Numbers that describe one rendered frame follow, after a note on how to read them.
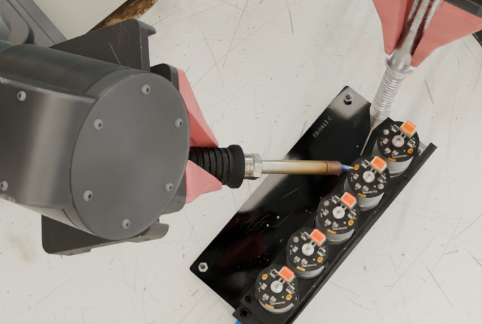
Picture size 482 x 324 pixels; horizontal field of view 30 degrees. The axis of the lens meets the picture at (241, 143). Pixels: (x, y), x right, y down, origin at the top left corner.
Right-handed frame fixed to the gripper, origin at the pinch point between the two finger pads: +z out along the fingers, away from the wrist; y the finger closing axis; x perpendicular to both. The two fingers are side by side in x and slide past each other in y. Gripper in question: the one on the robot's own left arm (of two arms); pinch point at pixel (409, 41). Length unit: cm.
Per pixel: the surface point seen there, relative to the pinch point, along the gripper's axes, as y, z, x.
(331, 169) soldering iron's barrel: -1.1, 11.2, -1.1
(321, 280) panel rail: 1.4, 14.3, -6.1
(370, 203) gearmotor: 1.7, 14.2, 0.0
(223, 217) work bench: -6.3, 19.6, -2.8
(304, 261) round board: 0.1, 14.1, -5.7
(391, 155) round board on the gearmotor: 1.6, 11.3, 1.8
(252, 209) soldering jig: -4.7, 18.2, -2.0
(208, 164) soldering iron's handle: -6.7, 9.0, -6.0
